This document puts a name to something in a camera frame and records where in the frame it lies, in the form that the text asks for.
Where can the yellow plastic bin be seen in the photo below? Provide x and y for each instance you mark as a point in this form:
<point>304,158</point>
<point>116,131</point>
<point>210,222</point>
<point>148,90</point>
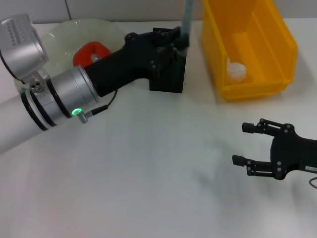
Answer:
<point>262,37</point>

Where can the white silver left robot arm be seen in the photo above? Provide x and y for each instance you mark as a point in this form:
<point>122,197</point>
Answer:
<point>49,106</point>

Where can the black mesh pen holder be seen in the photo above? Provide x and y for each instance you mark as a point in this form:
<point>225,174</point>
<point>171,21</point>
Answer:
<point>173,79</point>

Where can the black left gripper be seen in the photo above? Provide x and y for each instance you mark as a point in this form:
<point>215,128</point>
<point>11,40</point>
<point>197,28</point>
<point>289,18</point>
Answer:
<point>128,64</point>

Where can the grey pen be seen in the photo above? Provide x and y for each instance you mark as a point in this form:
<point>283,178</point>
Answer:
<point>187,15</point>

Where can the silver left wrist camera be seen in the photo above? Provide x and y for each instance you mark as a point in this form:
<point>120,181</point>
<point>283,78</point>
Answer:
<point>22,49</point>

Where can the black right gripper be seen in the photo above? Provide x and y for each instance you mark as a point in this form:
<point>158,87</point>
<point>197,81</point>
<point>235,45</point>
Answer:
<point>297,153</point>

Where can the red tomato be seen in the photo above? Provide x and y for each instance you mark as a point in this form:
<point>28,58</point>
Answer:
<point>84,53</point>

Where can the pale green glass fruit plate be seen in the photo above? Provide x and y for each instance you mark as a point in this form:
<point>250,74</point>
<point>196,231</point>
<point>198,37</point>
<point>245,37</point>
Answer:
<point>74,34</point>

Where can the white paper ball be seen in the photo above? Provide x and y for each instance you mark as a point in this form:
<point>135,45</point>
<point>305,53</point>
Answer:
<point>236,70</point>

